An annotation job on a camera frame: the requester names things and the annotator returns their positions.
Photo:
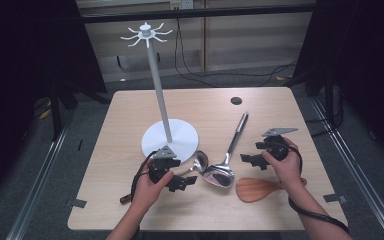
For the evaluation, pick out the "dark round table grommet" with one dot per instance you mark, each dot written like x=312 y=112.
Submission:
x=236 y=100

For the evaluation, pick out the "silver metal ladle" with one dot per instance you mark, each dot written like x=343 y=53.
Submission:
x=219 y=175

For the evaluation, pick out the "dark curtain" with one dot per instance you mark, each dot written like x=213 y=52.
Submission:
x=23 y=66
x=363 y=60

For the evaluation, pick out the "person's left hand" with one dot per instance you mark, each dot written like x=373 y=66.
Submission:
x=148 y=191

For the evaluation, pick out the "metal floor rail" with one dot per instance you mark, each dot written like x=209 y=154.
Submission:
x=36 y=186
x=353 y=156

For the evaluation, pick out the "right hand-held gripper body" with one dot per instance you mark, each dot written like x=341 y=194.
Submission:
x=276 y=146

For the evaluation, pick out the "black metal stand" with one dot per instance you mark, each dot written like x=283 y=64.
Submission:
x=330 y=100
x=56 y=110

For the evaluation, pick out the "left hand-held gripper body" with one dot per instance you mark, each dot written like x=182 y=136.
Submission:
x=162 y=164

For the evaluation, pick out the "black horizontal bar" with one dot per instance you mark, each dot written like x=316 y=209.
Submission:
x=196 y=13

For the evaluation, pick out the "grey tape piece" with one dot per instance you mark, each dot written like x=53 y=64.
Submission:
x=335 y=198
x=78 y=202

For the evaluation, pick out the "white wall socket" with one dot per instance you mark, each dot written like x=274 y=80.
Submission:
x=181 y=4

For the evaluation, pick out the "wooden rice paddle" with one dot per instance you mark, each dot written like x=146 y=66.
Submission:
x=254 y=190

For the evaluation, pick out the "white utensil rack stand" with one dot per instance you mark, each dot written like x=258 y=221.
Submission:
x=170 y=138

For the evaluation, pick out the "person's right hand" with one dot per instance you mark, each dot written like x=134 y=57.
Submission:
x=286 y=170

